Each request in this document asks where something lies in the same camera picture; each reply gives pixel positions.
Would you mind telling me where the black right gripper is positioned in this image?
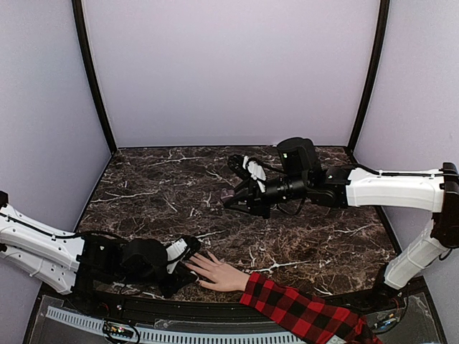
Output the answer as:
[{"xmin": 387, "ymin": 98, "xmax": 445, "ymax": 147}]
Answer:
[{"xmin": 224, "ymin": 173, "xmax": 310, "ymax": 219}]

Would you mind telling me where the white nail polish cap brush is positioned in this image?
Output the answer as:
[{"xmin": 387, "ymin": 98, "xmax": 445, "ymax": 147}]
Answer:
[{"xmin": 191, "ymin": 272, "xmax": 200, "ymax": 284}]

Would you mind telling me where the red plaid sleeve forearm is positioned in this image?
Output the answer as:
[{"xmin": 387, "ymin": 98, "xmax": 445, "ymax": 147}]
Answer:
[{"xmin": 240, "ymin": 272, "xmax": 381, "ymax": 343}]

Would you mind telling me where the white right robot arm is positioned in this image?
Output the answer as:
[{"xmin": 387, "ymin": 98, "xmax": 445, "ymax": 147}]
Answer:
[{"xmin": 221, "ymin": 137, "xmax": 458, "ymax": 311}]

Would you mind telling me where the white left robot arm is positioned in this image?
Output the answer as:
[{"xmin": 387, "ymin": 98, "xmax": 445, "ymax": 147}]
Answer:
[{"xmin": 1, "ymin": 192, "xmax": 201, "ymax": 312}]

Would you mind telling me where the mannequin hand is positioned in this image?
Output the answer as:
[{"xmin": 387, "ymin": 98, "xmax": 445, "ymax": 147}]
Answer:
[{"xmin": 184, "ymin": 252, "xmax": 250, "ymax": 292}]

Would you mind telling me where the small green circuit board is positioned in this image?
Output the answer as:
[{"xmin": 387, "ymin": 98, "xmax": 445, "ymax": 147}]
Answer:
[{"xmin": 102, "ymin": 322, "xmax": 134, "ymax": 338}]

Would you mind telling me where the right wiring board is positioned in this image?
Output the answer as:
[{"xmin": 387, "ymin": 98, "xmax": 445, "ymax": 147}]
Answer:
[{"xmin": 372, "ymin": 312, "xmax": 404, "ymax": 334}]

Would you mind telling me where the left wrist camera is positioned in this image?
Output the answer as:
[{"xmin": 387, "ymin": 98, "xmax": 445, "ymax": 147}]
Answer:
[{"xmin": 166, "ymin": 236, "xmax": 201, "ymax": 274}]

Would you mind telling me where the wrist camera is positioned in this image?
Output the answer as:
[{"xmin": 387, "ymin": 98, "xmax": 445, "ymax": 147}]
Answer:
[
  {"xmin": 166, "ymin": 236, "xmax": 201, "ymax": 274},
  {"xmin": 227, "ymin": 155, "xmax": 267, "ymax": 193}
]

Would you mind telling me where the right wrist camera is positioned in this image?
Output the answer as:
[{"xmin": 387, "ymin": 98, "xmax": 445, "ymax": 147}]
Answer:
[{"xmin": 227, "ymin": 155, "xmax": 267, "ymax": 193}]

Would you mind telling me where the grey slotted cable duct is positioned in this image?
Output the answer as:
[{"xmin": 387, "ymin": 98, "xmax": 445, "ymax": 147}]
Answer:
[{"xmin": 46, "ymin": 307, "xmax": 302, "ymax": 343}]

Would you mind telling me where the black front table rail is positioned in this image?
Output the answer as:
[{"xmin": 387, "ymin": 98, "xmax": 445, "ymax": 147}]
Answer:
[{"xmin": 82, "ymin": 288, "xmax": 377, "ymax": 323}]

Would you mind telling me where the black right frame post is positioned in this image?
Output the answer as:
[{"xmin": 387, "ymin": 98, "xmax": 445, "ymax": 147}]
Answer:
[{"xmin": 346, "ymin": 0, "xmax": 390, "ymax": 154}]

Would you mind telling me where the black frame post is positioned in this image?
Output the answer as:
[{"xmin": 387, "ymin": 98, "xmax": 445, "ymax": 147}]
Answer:
[
  {"xmin": 346, "ymin": 0, "xmax": 390, "ymax": 154},
  {"xmin": 71, "ymin": 0, "xmax": 118, "ymax": 155}
]

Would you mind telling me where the black left frame post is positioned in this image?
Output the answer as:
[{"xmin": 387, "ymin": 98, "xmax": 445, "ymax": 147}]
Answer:
[{"xmin": 71, "ymin": 0, "xmax": 118, "ymax": 155}]

